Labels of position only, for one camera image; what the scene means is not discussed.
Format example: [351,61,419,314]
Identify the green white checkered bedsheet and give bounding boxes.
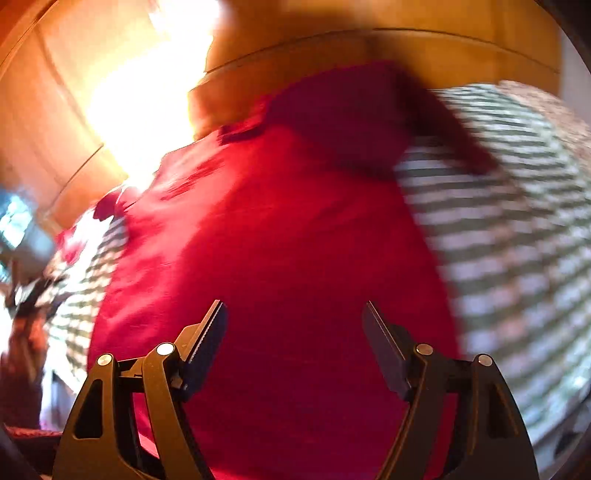
[48,84,590,443]

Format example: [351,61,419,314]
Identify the red small garment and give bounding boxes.
[87,62,496,479]

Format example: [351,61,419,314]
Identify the wooden wardrobe panels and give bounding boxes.
[1,1,562,234]

